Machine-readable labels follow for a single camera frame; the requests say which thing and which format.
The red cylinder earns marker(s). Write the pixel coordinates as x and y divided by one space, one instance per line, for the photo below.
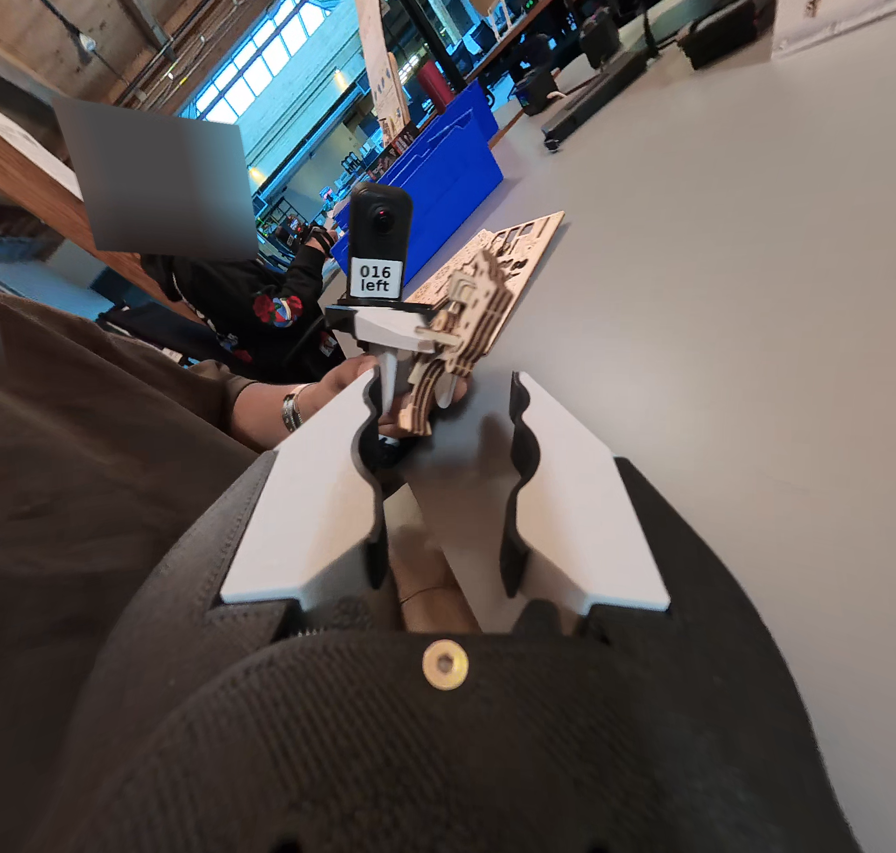
435 82

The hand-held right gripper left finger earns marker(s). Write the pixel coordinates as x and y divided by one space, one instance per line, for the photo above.
308 517

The person's brown shirt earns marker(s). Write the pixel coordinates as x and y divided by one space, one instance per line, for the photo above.
84 482

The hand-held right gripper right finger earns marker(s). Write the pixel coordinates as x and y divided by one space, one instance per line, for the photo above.
588 531

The person's left hand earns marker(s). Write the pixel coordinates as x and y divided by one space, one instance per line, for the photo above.
343 384

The black power strip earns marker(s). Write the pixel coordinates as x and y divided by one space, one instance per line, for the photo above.
595 100

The wooden puzzle sheet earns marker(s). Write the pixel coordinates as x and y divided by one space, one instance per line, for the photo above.
518 251

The black box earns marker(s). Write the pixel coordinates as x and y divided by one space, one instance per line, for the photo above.
721 33

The standing display board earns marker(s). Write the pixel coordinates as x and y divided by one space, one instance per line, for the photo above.
381 61

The grey desk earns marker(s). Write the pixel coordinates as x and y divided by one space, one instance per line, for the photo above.
700 307

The small wooden puzzle model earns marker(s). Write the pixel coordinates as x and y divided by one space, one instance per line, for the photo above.
462 321

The blue plastic bin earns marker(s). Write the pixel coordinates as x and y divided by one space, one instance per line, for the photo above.
448 174

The black power adapter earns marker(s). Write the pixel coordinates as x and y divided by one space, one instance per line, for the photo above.
602 40
535 89

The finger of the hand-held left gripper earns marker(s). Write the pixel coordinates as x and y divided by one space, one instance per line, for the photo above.
388 328

